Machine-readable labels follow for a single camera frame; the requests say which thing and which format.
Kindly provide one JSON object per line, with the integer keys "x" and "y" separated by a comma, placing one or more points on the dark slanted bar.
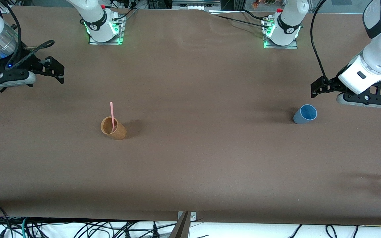
{"x": 180, "y": 231}

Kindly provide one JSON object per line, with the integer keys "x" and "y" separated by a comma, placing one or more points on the metal base plate left arm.
{"x": 281, "y": 47}

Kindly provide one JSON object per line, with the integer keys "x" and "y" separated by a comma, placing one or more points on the blue cup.
{"x": 308, "y": 113}

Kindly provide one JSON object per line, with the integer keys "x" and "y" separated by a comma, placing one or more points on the metal base plate right arm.
{"x": 121, "y": 36}

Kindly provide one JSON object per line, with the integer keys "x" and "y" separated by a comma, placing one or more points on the small metal bracket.
{"x": 193, "y": 216}

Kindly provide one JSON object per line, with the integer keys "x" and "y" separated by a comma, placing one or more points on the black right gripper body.
{"x": 34, "y": 64}

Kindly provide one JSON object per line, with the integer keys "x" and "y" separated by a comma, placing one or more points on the pink chopstick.
{"x": 112, "y": 112}

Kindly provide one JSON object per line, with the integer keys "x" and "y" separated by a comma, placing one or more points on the brown cup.
{"x": 119, "y": 133}

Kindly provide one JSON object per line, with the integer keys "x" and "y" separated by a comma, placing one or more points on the aluminium frame rail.
{"x": 193, "y": 5}

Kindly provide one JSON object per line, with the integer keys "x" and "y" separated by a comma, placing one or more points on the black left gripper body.
{"x": 331, "y": 84}

